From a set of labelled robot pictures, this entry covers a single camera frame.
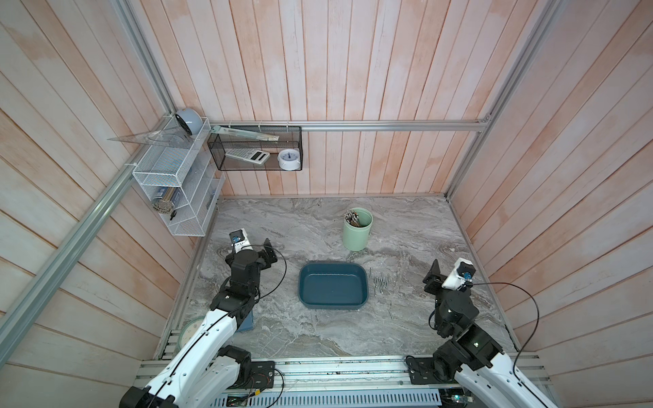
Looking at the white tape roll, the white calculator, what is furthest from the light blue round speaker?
the white tape roll

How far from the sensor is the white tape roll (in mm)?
947

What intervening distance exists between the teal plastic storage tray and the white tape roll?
1.26 feet


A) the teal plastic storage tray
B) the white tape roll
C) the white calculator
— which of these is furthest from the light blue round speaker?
the teal plastic storage tray

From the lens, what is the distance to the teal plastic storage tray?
896mm
